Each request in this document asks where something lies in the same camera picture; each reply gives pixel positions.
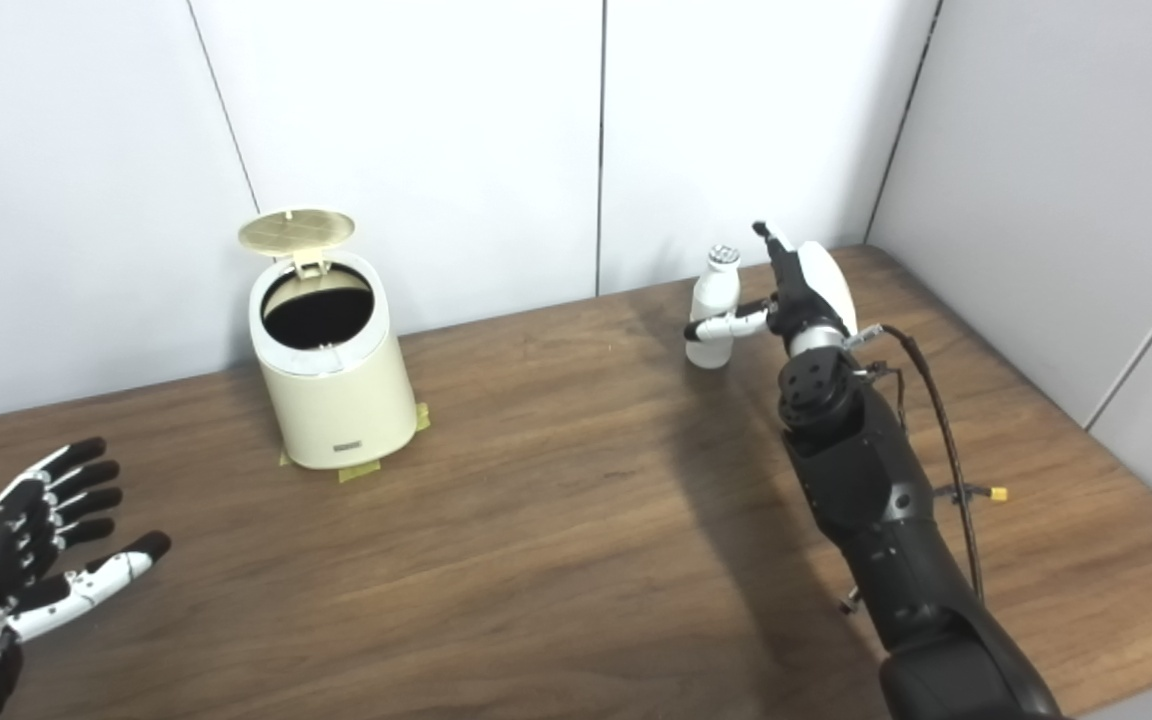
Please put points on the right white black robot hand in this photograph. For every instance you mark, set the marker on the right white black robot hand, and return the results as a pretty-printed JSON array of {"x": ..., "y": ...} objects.
[{"x": 821, "y": 280}]

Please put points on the small white plastic bottle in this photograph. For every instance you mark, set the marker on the small white plastic bottle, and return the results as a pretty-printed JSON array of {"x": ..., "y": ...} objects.
[{"x": 714, "y": 290}]

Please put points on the cream-colored round bin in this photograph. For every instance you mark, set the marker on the cream-colored round bin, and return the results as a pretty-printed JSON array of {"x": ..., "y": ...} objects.
[{"x": 336, "y": 390}]

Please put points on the cream round bin lid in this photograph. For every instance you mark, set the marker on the cream round bin lid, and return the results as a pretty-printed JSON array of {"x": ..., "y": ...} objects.
[{"x": 296, "y": 230}]

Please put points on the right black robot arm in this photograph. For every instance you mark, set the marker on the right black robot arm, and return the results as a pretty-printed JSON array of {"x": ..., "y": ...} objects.
[{"x": 871, "y": 480}]

